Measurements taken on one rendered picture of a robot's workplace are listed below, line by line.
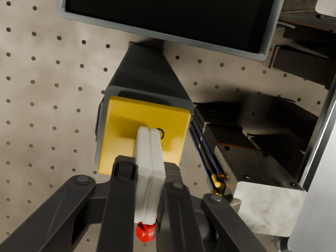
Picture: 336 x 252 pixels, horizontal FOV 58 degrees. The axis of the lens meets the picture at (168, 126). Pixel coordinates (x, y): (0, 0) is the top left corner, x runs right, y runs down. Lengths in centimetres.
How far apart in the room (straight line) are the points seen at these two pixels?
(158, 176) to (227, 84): 57
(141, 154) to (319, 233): 42
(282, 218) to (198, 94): 37
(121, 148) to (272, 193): 22
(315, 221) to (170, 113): 36
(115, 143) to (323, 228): 39
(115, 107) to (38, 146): 56
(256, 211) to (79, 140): 46
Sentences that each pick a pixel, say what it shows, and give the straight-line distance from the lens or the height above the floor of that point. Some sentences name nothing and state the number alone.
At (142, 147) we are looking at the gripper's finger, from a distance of 18.
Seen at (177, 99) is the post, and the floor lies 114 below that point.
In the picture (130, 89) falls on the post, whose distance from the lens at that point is 23.
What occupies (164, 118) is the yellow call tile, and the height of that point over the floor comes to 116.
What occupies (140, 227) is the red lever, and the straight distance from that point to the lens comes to 30.
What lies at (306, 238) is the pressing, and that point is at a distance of 54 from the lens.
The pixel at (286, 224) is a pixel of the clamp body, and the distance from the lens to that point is 43.
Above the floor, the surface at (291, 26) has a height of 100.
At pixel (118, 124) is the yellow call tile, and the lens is 22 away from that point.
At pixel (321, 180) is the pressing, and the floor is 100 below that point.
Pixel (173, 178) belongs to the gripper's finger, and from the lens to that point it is 17.
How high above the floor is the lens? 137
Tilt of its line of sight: 70 degrees down
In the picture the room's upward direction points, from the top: 167 degrees clockwise
